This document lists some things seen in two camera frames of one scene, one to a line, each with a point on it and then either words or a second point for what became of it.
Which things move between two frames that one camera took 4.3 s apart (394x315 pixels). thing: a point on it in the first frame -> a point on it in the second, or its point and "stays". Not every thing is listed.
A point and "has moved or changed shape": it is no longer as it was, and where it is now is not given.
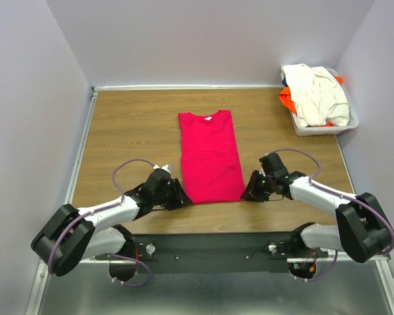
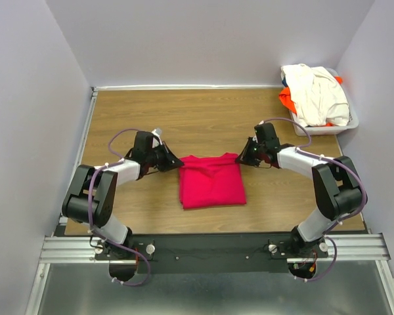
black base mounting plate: x=213 y=252 stays
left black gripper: x=180 y=199 -> x=170 y=161
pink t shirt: x=211 y=166 has moved or changed shape
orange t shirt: x=287 y=99 stays
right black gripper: x=251 y=192 -> x=245 y=157
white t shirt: x=318 y=96 stays
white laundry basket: x=328 y=129 stays
